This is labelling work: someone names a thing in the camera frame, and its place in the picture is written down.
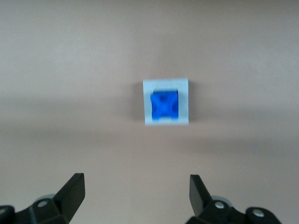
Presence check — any gray square base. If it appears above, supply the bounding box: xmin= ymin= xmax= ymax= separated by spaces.
xmin=142 ymin=77 xmax=189 ymax=126

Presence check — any blue plastic part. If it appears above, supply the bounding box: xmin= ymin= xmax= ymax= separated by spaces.
xmin=150 ymin=91 xmax=179 ymax=123

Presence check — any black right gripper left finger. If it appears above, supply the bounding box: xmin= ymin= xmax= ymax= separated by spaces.
xmin=14 ymin=173 xmax=85 ymax=224

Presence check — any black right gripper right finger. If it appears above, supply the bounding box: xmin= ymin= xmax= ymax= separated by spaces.
xmin=186 ymin=174 xmax=248 ymax=224

